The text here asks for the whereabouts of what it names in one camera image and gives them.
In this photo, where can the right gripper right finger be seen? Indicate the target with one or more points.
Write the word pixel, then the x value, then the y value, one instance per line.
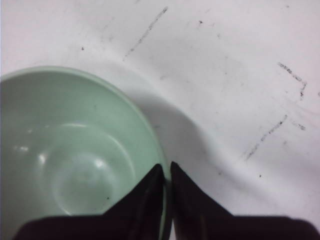
pixel 199 217

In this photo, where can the green bowl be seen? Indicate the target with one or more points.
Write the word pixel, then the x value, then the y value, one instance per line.
pixel 71 145

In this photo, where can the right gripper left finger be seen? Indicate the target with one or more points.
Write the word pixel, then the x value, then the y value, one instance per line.
pixel 137 216

